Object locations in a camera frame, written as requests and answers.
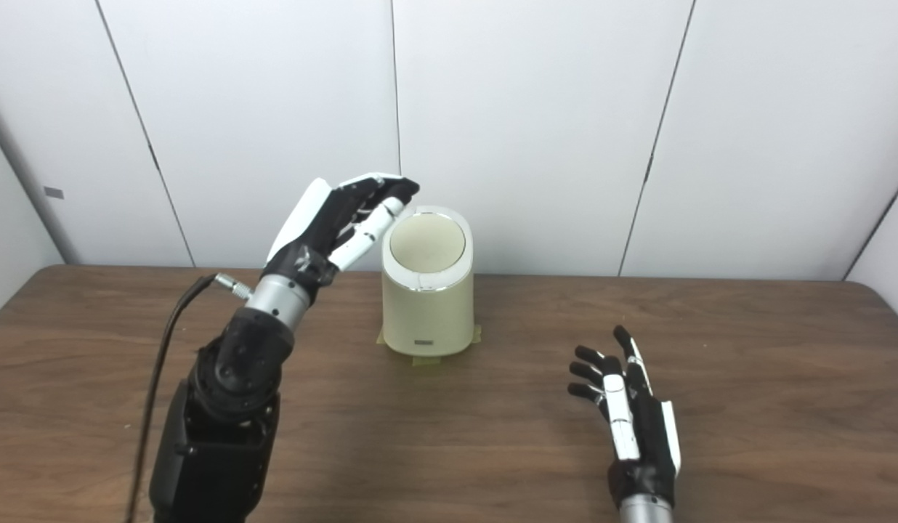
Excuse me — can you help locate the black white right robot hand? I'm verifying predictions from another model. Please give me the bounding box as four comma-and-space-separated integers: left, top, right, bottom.
567, 325, 682, 509

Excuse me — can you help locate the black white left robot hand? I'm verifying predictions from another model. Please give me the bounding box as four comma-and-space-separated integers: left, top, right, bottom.
262, 172, 421, 302

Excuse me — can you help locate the cream round bin lid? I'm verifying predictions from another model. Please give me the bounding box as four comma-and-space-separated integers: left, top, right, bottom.
389, 214, 467, 275

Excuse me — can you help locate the cream-colored round bin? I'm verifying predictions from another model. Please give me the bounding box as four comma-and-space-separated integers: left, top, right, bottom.
381, 206, 475, 358

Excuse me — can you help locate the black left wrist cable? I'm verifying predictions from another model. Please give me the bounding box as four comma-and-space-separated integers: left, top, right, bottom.
124, 272, 255, 523

